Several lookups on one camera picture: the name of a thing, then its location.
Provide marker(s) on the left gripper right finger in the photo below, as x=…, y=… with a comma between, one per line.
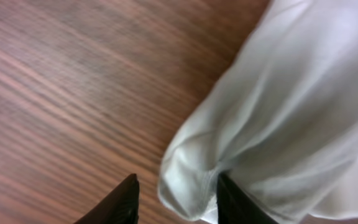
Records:
x=235, y=207

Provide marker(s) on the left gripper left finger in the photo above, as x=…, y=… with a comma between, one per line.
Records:
x=120, y=206

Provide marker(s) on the white polo shirt black print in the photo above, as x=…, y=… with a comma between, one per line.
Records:
x=282, y=122

